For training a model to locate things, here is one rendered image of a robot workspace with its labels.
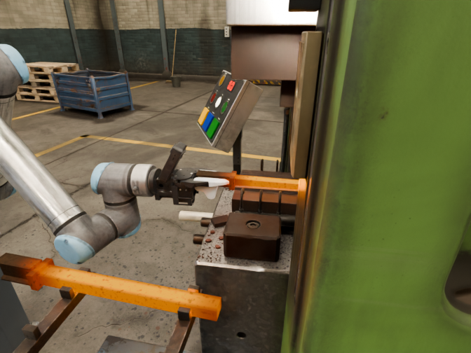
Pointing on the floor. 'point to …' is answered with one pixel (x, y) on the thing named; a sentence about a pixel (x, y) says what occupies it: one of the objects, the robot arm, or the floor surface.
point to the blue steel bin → (92, 90)
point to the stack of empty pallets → (47, 91)
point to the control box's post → (237, 155)
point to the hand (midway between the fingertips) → (225, 178)
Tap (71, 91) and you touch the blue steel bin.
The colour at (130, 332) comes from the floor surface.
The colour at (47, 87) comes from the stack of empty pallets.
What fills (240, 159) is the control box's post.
